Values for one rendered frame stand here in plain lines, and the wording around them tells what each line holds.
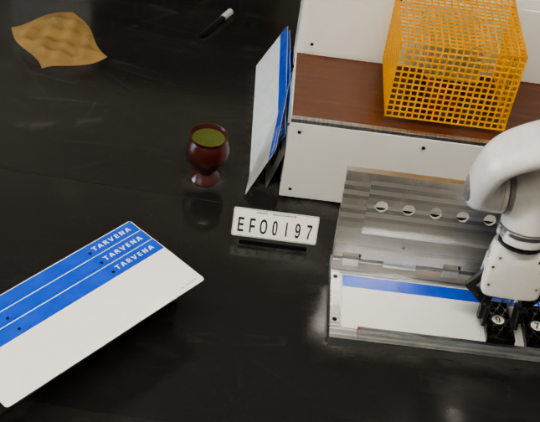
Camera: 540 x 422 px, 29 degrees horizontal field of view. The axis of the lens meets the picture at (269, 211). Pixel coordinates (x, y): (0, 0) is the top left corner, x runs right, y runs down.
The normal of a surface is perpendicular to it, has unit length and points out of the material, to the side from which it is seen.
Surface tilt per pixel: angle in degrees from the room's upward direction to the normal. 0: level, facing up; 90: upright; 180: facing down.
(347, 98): 0
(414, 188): 76
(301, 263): 0
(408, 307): 0
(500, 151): 54
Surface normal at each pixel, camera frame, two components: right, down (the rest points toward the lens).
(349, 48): -0.06, 0.66
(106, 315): 0.11, -0.74
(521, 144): -0.60, -0.42
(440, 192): -0.04, 0.47
